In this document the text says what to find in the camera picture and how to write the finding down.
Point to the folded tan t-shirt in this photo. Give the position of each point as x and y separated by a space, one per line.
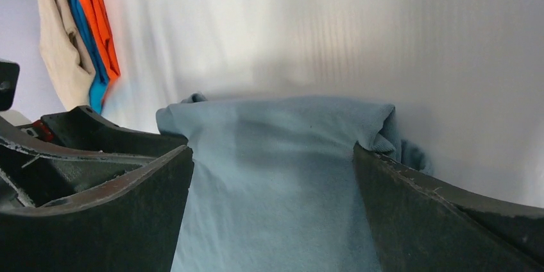
64 53

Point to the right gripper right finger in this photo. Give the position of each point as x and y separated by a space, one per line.
420 223

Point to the folded orange t-shirt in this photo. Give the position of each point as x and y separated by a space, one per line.
95 12

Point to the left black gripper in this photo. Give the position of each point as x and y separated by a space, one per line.
64 154

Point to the grey-blue t-shirt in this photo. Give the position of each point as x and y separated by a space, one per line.
273 187

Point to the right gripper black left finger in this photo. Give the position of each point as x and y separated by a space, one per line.
129 223

